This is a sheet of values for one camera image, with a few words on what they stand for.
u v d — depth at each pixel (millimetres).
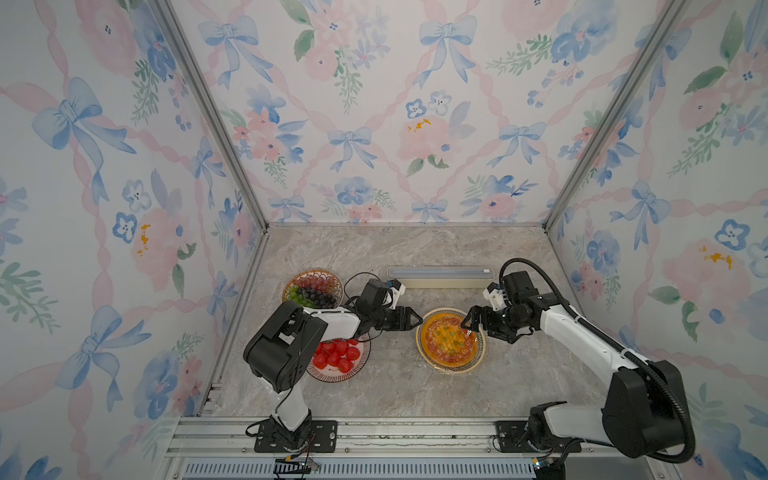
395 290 858
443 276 1030
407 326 814
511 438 733
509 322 716
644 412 412
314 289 968
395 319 817
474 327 764
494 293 812
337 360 829
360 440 747
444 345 875
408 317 819
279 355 490
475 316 779
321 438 750
